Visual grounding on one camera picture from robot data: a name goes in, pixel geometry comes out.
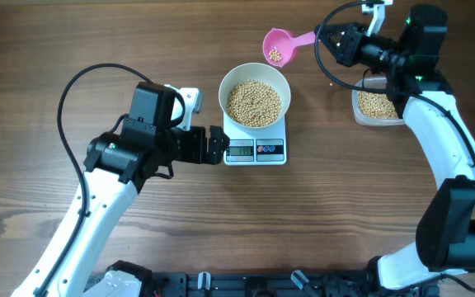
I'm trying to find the pink plastic scoop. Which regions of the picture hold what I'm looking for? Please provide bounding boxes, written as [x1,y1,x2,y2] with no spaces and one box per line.
[262,28,316,68]

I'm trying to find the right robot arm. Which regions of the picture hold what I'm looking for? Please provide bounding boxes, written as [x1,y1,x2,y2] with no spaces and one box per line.
[314,1,475,296]

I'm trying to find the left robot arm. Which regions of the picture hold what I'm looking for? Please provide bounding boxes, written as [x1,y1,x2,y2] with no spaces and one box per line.
[13,81,229,296]

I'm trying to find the soybeans in white bowl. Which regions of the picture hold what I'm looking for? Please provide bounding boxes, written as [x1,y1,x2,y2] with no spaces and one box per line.
[226,80,281,128]

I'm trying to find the white digital kitchen scale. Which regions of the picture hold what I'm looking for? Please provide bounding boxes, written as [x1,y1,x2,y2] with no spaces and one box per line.
[223,115,287,166]

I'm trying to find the white bowl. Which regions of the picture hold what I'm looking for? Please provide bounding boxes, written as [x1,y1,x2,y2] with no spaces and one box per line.
[219,63,292,129]

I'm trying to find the pile of soybeans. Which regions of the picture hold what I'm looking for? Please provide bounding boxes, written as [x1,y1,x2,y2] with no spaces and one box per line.
[357,92,398,120]

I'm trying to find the clear plastic container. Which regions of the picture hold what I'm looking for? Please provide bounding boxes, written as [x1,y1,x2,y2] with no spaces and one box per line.
[352,91,405,126]

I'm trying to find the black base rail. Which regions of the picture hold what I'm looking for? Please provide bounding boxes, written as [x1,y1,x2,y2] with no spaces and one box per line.
[84,270,440,297]

